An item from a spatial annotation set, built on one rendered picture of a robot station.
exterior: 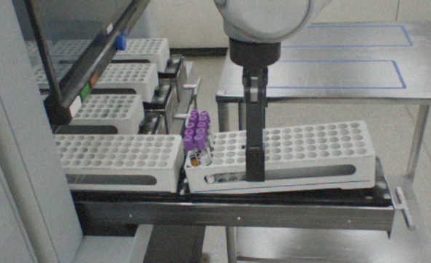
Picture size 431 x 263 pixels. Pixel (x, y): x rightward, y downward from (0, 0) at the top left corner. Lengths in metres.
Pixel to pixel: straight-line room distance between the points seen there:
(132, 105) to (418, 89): 0.61
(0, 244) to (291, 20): 0.42
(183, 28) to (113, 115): 2.27
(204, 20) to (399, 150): 1.50
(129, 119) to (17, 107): 0.31
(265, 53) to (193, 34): 2.53
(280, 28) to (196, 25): 2.74
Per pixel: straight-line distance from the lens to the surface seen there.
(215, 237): 1.85
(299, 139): 0.79
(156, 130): 0.98
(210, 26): 3.15
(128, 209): 0.82
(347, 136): 0.79
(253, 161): 0.71
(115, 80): 1.08
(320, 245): 1.45
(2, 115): 0.62
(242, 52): 0.66
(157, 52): 1.19
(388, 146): 2.38
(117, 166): 0.79
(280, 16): 0.43
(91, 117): 0.94
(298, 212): 0.78
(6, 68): 0.64
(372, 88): 1.09
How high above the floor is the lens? 1.32
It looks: 34 degrees down
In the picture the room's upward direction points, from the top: 4 degrees counter-clockwise
